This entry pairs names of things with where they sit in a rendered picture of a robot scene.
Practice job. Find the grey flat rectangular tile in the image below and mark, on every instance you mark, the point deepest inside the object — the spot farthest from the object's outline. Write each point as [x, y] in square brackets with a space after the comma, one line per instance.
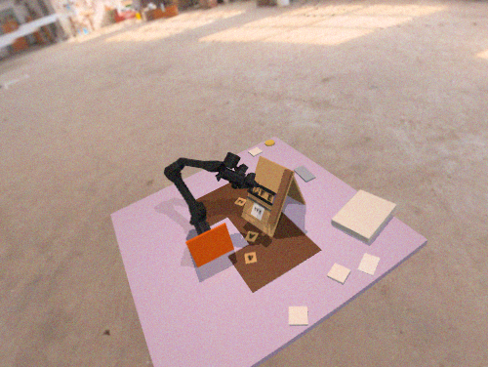
[304, 173]

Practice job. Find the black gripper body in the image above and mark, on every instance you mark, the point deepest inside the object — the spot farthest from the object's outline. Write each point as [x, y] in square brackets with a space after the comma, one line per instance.
[238, 180]

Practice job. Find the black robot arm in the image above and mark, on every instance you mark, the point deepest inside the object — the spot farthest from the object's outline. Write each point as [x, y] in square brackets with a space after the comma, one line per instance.
[198, 210]

